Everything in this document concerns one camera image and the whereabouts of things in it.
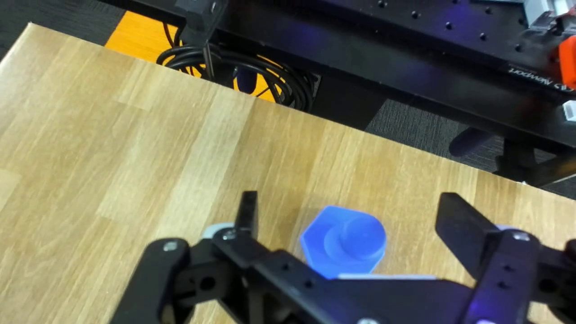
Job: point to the blue hex bolt toy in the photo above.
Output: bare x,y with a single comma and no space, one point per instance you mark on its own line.
343,241

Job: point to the black clamp with orange trigger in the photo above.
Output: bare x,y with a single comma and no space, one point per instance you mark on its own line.
564,61

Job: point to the aluminium extrusion bar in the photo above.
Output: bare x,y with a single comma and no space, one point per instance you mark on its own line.
541,7

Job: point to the black perforated mounting board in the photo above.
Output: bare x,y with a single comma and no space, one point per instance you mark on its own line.
420,61

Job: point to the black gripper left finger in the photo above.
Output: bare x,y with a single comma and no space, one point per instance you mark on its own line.
204,282

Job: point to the orange flat floor object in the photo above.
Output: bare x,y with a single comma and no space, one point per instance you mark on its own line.
137,34

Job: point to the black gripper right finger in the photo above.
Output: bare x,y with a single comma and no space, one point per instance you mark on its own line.
515,282

